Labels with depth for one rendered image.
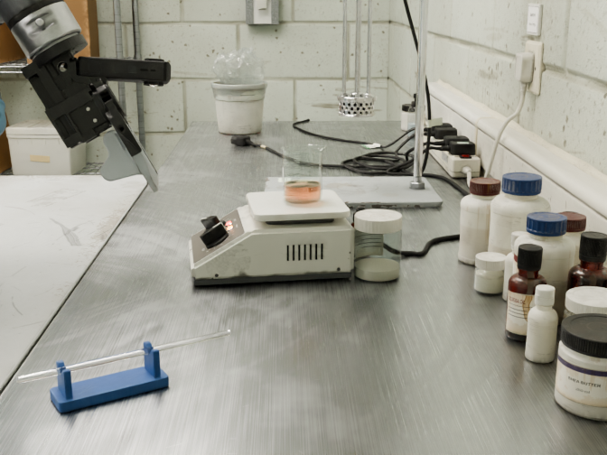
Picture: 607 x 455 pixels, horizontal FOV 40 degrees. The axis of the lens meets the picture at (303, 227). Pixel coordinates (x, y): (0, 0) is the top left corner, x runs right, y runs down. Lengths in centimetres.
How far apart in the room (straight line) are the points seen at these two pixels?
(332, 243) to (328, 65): 249
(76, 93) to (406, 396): 57
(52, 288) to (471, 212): 53
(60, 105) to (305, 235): 33
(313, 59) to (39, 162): 116
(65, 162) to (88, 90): 226
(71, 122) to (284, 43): 246
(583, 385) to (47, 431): 44
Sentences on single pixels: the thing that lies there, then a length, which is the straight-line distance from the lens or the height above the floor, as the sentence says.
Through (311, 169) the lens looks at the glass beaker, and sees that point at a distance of 103.
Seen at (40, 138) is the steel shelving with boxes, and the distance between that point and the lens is 332.
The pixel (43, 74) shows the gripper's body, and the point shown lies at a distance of 108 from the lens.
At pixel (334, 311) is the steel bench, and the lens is 94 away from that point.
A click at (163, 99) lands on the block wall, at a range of 352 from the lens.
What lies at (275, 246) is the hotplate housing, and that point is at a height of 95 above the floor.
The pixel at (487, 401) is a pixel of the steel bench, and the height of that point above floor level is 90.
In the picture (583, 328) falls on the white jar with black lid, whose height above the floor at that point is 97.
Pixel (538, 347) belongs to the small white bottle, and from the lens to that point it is 84.
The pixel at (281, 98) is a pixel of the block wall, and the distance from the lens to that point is 348.
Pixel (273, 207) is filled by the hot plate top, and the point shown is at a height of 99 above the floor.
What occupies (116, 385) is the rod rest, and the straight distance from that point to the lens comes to 77.
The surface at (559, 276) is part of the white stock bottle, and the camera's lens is 92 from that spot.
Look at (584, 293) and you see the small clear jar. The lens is 85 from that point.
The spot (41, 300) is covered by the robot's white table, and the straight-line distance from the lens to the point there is 102.
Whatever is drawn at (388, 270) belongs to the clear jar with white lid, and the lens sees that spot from 103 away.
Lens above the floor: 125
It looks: 16 degrees down
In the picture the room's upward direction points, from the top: straight up
